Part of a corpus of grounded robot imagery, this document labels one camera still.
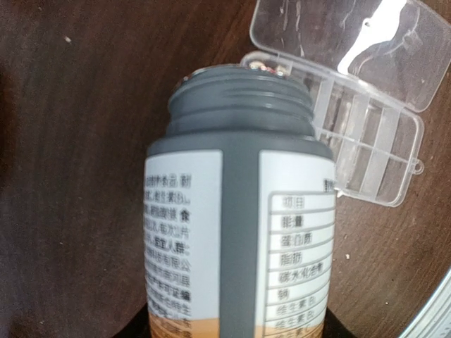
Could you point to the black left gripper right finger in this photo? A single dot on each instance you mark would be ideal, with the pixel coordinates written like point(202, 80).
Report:
point(333, 328)

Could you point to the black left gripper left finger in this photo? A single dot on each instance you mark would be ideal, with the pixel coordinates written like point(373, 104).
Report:
point(138, 327)

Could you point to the grey cap pill bottle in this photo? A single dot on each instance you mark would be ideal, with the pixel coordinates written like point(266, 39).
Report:
point(239, 210)

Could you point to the clear plastic pill organizer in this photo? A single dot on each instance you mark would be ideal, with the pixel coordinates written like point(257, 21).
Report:
point(372, 68)

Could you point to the aluminium front rail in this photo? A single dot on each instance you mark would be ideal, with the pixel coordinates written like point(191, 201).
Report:
point(433, 321)

